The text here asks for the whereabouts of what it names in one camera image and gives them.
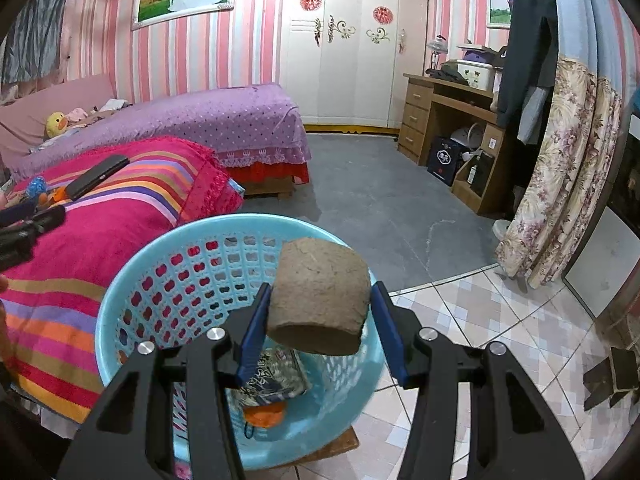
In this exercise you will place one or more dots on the black printed box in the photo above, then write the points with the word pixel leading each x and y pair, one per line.
pixel 445 160

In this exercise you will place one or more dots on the wooden desk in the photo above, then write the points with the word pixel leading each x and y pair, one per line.
pixel 417 110

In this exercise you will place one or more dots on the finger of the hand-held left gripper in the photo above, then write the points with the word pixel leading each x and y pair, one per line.
pixel 15 215
pixel 25 240

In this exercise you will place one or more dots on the wooden stool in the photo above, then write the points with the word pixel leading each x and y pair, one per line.
pixel 342 442

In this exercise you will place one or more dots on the light blue plastic basket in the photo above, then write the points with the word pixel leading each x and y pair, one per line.
pixel 200 240

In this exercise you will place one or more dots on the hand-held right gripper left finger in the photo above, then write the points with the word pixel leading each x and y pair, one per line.
pixel 252 342

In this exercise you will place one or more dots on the black zip case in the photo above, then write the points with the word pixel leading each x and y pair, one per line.
pixel 97 176

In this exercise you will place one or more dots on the purple dotted bed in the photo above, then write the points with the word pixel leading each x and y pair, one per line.
pixel 200 120

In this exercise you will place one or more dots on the grey hanging cloth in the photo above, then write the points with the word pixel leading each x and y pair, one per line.
pixel 35 25

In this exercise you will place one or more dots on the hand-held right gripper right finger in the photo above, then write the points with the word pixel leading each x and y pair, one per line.
pixel 387 332

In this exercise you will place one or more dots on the small white bin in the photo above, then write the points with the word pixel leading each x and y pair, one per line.
pixel 501 232

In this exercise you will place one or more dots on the yellow duck plush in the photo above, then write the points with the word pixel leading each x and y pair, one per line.
pixel 56 125

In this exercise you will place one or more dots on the black cap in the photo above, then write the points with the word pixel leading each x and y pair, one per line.
pixel 501 56

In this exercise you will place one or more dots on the white wardrobe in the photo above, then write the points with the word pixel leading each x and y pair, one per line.
pixel 350 85

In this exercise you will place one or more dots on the dark hanging clothes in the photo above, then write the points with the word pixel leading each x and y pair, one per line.
pixel 530 35

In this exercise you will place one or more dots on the small framed photo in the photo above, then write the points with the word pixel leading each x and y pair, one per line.
pixel 500 10

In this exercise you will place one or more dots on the pink long curtain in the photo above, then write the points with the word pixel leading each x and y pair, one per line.
pixel 85 20

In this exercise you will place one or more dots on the light blue striped curtain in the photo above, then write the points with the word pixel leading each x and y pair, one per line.
pixel 580 20

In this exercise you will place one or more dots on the desk lamp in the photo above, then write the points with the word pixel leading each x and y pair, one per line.
pixel 436 52

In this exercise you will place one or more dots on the orange cloth bag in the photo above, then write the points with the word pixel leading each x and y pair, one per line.
pixel 265 412

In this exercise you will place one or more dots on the white storage box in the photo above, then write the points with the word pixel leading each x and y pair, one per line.
pixel 477 76

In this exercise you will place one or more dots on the dark folded box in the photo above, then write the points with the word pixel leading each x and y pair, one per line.
pixel 610 375

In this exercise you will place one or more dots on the white electric fan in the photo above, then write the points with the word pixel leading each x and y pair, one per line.
pixel 467 136

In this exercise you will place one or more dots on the pink covered headboard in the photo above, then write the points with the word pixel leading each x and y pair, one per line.
pixel 40 105

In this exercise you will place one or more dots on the white folded cloth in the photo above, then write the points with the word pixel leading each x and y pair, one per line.
pixel 111 105

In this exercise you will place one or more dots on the white board panel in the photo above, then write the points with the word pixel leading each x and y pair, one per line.
pixel 600 260

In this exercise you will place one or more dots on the pink plush toy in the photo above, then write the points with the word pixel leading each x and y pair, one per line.
pixel 77 114

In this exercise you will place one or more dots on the dark green jacket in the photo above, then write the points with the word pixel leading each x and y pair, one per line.
pixel 445 76

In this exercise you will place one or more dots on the blue plastic bag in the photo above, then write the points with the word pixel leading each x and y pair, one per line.
pixel 36 187

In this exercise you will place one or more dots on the red paper decoration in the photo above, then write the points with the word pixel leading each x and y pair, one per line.
pixel 381 14
pixel 311 1

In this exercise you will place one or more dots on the black white printed wrapper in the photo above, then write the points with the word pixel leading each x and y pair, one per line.
pixel 280 375

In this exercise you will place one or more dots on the floral beige curtain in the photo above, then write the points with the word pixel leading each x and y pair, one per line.
pixel 565 160

